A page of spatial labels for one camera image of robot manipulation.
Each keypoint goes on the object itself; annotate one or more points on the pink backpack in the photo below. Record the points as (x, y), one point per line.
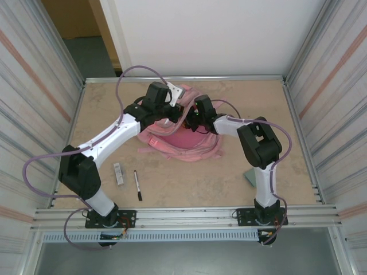
(186, 143)

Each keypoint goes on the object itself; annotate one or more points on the grey green pouch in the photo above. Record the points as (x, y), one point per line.
(250, 177)

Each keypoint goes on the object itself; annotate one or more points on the black white marker pen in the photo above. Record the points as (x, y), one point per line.
(138, 184)

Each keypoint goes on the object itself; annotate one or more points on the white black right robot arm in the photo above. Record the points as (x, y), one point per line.
(263, 186)

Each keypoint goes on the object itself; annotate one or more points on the small grey white stationery pack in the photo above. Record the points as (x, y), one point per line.
(118, 174)

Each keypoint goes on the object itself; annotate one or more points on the brown wooden door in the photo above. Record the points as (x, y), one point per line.
(74, 17)

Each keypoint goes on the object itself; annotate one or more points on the aluminium table frame wall rail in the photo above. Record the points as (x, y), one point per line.
(229, 78)

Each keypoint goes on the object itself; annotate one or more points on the aluminium table frame side rail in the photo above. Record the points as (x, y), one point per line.
(68, 143)
(304, 143)

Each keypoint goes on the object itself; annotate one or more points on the aluminium table frame long rail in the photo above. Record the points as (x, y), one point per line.
(186, 213)

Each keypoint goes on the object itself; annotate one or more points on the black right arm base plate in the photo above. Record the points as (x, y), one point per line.
(243, 216)

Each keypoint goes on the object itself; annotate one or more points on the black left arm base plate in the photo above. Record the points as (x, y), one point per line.
(129, 216)

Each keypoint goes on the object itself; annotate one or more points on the aluminium corner post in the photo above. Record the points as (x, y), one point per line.
(61, 43)
(309, 43)

